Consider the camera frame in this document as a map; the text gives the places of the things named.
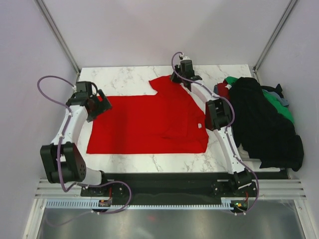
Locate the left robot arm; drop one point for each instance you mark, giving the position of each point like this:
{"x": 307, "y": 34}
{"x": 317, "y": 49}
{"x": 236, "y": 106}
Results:
{"x": 61, "y": 158}

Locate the dark red t shirt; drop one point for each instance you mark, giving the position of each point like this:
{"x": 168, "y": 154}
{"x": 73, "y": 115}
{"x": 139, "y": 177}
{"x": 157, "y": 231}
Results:
{"x": 223, "y": 90}

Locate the aluminium front rail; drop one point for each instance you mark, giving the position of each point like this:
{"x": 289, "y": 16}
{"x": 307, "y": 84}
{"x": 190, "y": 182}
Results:
{"x": 264, "y": 189}

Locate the grey blue t shirt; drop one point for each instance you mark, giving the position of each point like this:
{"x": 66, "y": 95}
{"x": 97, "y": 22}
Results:
{"x": 269, "y": 91}

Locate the aluminium frame post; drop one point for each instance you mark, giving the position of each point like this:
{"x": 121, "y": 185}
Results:
{"x": 275, "y": 34}
{"x": 58, "y": 35}

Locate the white folded cloth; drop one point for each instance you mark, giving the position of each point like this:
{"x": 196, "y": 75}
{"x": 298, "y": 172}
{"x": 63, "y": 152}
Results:
{"x": 254, "y": 163}

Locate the right aluminium frame post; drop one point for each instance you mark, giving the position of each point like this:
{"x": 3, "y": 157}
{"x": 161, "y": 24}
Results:
{"x": 275, "y": 34}

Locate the slotted cable duct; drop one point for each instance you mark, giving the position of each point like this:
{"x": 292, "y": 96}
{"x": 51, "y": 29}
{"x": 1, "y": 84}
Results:
{"x": 100, "y": 204}

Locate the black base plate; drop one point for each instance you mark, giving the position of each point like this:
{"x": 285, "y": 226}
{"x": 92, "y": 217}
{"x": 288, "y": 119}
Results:
{"x": 117, "y": 178}

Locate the bright red t shirt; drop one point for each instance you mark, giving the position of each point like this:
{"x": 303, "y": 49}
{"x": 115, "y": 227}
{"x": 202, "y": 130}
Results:
{"x": 168, "y": 122}

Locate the black t shirt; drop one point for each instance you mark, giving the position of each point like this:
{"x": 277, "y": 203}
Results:
{"x": 261, "y": 130}

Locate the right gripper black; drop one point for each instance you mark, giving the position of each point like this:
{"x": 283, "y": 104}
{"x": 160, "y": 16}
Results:
{"x": 173, "y": 77}

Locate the green t shirt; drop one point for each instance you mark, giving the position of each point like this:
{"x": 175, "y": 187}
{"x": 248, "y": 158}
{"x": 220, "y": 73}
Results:
{"x": 280, "y": 109}

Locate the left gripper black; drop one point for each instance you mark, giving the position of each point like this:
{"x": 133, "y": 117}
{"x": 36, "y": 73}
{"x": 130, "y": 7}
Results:
{"x": 103, "y": 106}

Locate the left aluminium frame post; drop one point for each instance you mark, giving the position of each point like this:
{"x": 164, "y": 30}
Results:
{"x": 58, "y": 35}

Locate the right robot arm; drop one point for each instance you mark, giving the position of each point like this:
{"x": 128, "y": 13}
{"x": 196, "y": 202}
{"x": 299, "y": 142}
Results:
{"x": 219, "y": 116}

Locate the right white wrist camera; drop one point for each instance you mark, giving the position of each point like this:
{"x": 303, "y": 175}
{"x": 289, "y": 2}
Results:
{"x": 183, "y": 57}

